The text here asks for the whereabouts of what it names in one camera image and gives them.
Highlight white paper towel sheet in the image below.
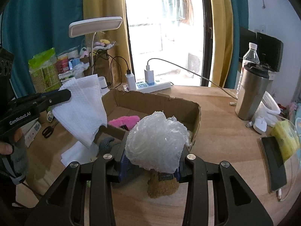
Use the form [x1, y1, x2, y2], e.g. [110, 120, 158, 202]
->
[52, 75, 108, 147]

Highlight dark grey sock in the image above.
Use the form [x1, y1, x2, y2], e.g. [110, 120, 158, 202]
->
[98, 137, 115, 155]

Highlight clear bubble wrap ball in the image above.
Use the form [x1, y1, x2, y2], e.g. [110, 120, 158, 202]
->
[125, 111, 191, 173]

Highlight left hand grey glove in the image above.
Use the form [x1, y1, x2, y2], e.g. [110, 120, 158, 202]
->
[1, 128, 29, 185]

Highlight black scissors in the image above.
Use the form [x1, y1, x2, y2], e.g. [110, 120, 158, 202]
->
[42, 122, 58, 139]

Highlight green snack bag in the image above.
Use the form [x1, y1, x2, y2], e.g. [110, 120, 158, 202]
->
[28, 47, 61, 93]

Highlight white plastic basket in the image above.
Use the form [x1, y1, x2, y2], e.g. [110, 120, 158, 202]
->
[58, 71, 74, 83]

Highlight red tin can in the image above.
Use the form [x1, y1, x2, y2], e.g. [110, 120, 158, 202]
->
[56, 53, 69, 73]

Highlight black smartphone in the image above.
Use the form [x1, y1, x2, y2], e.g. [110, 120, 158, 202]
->
[260, 136, 287, 192]

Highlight brown cardboard box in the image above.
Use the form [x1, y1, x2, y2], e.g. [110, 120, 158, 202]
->
[102, 89, 201, 150]

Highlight white computer mouse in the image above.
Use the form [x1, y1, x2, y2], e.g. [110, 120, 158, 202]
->
[252, 117, 267, 134]

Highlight white desk lamp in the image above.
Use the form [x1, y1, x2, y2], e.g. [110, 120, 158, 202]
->
[69, 16, 123, 73]

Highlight yellow tissue pack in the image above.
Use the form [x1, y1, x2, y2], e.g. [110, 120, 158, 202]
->
[270, 119, 300, 162]

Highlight pink fluffy cloth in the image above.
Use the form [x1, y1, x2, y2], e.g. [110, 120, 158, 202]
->
[108, 115, 140, 131]

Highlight white power strip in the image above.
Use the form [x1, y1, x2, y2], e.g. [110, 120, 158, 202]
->
[136, 81, 171, 93]

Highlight steel travel tumbler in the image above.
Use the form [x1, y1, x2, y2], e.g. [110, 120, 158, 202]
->
[235, 62, 269, 120]

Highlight clear water bottle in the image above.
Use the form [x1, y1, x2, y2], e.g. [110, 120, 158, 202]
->
[236, 42, 260, 96]

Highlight black monitor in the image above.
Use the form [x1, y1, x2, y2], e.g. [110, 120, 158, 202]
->
[239, 27, 284, 72]

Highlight white charger with black cable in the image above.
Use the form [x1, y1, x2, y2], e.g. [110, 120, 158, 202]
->
[94, 49, 137, 91]

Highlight white charger with grey cable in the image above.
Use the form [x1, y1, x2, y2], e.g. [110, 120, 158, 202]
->
[144, 58, 237, 100]

